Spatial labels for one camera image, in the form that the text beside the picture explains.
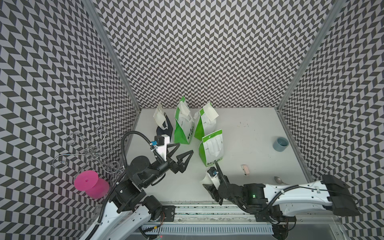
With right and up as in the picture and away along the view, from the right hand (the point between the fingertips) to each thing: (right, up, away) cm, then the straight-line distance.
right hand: (208, 183), depth 72 cm
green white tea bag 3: (+2, +16, +5) cm, 16 cm away
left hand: (-10, +18, -11) cm, 24 cm away
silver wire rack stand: (-58, +14, +9) cm, 61 cm away
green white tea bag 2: (0, +30, +15) cm, 33 cm away
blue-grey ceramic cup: (+47, +16, +22) cm, 55 cm away
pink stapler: (+22, +2, +14) cm, 26 cm away
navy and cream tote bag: (-27, +29, +17) cm, 43 cm away
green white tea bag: (-13, +29, +19) cm, 37 cm away
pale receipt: (-1, +4, -6) cm, 7 cm away
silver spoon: (+40, -3, +11) cm, 42 cm away
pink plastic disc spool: (-45, +8, -17) cm, 49 cm away
